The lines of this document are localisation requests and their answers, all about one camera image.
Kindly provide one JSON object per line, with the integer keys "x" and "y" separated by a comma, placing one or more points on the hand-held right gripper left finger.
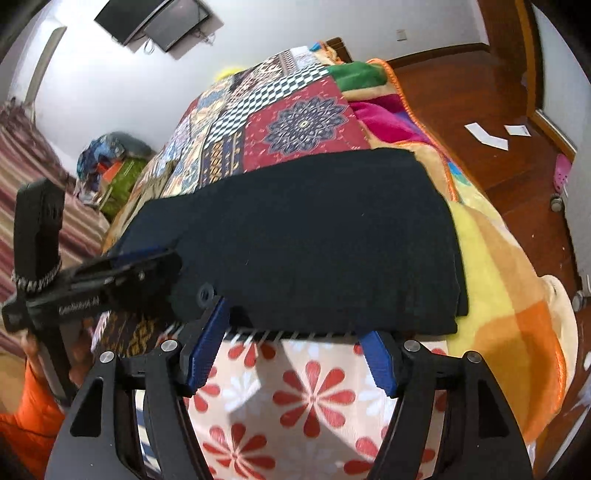
{"x": 207, "y": 350}

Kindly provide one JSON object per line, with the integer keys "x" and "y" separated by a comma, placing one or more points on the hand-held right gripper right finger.
{"x": 378, "y": 360}

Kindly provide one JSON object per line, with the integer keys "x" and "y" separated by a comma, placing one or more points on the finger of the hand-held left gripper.
{"x": 147, "y": 286}
{"x": 143, "y": 258}

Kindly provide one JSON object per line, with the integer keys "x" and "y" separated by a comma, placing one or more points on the black pants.
{"x": 300, "y": 240}

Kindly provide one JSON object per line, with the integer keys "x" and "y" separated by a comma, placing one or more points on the person's left hand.
{"x": 32, "y": 350}

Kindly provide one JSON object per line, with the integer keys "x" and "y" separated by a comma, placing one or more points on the striped red curtain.
{"x": 32, "y": 161}

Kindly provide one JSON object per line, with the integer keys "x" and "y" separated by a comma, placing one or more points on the green bag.
{"x": 124, "y": 184}

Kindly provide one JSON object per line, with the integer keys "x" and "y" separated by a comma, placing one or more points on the orange box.
{"x": 111, "y": 173}

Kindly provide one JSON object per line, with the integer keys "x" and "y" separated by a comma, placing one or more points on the pile of clothes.
{"x": 108, "y": 145}

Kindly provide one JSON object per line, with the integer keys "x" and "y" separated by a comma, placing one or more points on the colourful fleece blanket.
{"x": 498, "y": 286}

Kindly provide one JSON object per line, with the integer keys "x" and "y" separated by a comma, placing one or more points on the white air conditioner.
{"x": 46, "y": 64}

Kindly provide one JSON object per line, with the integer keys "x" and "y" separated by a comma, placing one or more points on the patchwork bedspread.
{"x": 295, "y": 124}

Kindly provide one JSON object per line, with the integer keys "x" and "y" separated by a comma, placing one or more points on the yellow foam tube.
{"x": 228, "y": 73}

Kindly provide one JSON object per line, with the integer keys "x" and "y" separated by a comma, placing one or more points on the pink slipper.
{"x": 562, "y": 173}

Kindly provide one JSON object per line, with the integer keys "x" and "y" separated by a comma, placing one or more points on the wooden wardrobe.
{"x": 508, "y": 46}

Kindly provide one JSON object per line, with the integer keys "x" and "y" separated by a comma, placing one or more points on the black wall television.
{"x": 129, "y": 18}

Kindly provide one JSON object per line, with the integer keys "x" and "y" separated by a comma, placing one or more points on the small black wall monitor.
{"x": 180, "y": 23}

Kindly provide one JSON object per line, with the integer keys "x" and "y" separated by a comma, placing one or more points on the wooden bed frame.
{"x": 339, "y": 48}

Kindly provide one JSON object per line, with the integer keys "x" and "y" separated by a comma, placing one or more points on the wall socket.
{"x": 401, "y": 34}

